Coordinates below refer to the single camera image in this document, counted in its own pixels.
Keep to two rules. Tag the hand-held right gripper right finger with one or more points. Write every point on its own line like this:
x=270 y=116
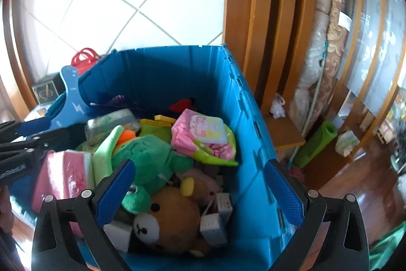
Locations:
x=285 y=191

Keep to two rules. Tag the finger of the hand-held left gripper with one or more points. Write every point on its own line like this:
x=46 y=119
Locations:
x=33 y=127
x=60 y=139

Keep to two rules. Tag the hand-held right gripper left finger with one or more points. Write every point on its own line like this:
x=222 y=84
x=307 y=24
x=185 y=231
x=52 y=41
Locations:
x=114 y=194

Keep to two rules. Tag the pink white tissue pack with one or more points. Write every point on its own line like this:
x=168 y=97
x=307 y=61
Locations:
x=63 y=175

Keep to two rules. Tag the blue foam boomerang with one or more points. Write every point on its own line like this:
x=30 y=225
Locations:
x=71 y=99

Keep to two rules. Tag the pastel soft packet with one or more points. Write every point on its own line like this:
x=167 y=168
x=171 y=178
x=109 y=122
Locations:
x=203 y=131

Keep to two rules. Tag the blue plastic storage bin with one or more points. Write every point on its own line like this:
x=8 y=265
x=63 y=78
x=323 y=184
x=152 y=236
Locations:
x=177 y=77

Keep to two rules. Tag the green frog plush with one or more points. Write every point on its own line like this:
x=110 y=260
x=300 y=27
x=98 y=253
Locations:
x=149 y=156

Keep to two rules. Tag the green rolled mat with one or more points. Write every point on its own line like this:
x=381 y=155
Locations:
x=317 y=144

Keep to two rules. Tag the brown bear plush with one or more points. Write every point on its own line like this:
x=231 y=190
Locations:
x=171 y=207

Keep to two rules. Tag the low wooden stool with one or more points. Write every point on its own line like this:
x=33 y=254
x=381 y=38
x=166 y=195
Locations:
x=282 y=131

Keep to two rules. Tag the grey white small box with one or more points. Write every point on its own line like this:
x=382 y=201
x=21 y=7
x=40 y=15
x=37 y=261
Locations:
x=214 y=226
x=223 y=204

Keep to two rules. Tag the green white tissue packet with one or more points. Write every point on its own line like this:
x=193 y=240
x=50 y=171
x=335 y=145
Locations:
x=347 y=142

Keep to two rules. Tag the red plastic carry case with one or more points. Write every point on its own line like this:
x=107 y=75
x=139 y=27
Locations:
x=85 y=63

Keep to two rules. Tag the pink plush toy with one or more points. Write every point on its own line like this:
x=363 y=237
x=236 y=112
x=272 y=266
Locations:
x=203 y=177

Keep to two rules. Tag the yellow plastic piece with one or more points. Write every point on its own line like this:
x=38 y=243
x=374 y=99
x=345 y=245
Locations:
x=158 y=121

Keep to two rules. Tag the white plastic bag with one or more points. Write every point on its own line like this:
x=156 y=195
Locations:
x=278 y=106

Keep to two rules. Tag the teal mop pole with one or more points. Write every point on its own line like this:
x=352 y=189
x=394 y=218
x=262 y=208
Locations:
x=312 y=102

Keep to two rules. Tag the red black soft item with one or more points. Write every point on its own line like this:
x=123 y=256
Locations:
x=182 y=106

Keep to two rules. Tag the green cloth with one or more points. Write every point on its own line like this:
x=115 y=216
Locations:
x=390 y=245

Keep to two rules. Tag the white rolled carpet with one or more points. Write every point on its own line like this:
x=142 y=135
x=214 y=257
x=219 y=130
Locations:
x=312 y=67

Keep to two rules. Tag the patterned rolled carpet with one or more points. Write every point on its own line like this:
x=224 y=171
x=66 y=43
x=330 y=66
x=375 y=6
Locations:
x=336 y=36

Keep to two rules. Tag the frosted glass sliding door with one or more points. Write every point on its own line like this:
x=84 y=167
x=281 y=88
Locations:
x=374 y=20

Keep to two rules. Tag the brown wooden frame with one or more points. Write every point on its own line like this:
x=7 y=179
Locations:
x=16 y=67

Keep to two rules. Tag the wooden door frame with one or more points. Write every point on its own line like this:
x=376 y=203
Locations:
x=241 y=20

